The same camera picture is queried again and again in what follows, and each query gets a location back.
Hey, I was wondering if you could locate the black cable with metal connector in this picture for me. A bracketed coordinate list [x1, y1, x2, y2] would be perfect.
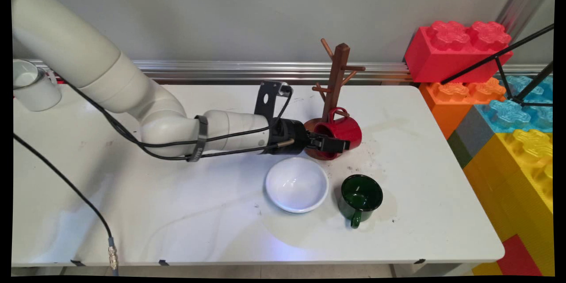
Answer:
[13, 134, 119, 275]

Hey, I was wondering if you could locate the dark green enamel mug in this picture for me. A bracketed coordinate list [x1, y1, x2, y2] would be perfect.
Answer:
[338, 174, 384, 229]

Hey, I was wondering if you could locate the slanted aluminium profile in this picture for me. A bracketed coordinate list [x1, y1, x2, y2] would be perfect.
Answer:
[495, 0, 555, 38]

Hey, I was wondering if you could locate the grey giant toy brick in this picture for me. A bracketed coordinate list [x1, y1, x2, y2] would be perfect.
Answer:
[455, 105, 497, 157]

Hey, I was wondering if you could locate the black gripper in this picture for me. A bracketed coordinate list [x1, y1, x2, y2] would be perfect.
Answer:
[264, 117, 351, 157]

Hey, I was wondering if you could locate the green giant toy brick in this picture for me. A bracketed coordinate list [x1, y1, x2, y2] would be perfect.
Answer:
[447, 131, 473, 169]

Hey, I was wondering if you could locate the red giant toy brick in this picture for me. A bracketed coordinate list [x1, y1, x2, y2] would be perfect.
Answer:
[404, 20, 514, 84]

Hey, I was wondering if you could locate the black velcro strap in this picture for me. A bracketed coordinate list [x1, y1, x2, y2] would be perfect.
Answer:
[186, 115, 209, 163]

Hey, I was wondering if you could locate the black cable to wrist camera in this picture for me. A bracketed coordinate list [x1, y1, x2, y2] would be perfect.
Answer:
[65, 80, 293, 147]

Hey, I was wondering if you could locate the orange giant toy brick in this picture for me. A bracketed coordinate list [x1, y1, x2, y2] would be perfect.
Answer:
[419, 77, 507, 140]

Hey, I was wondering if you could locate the horizontal aluminium rail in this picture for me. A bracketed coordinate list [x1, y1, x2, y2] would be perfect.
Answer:
[27, 59, 414, 84]

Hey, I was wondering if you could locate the brown wooden mug tree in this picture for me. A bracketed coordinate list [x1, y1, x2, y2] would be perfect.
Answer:
[303, 38, 367, 161]

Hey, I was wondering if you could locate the red enamel mug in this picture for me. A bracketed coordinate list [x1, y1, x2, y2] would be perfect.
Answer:
[313, 107, 363, 161]

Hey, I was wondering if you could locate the white ceramic bowl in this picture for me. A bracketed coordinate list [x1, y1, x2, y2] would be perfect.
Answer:
[265, 157, 329, 214]

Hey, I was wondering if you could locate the white mug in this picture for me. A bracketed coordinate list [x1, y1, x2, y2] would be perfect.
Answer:
[12, 59, 62, 112]

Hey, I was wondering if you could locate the yellow giant toy brick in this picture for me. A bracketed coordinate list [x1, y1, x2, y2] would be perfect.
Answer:
[462, 129, 554, 277]

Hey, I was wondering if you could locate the black cable with brass plug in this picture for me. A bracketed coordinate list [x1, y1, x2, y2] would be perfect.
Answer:
[65, 80, 296, 162]

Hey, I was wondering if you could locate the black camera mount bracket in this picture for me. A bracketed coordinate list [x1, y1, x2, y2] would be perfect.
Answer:
[254, 80, 288, 121]

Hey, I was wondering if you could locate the blue giant toy brick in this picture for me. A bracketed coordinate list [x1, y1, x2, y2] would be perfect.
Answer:
[474, 74, 553, 133]

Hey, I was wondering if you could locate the small red toy brick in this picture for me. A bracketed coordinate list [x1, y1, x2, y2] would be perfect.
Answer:
[497, 234, 543, 277]

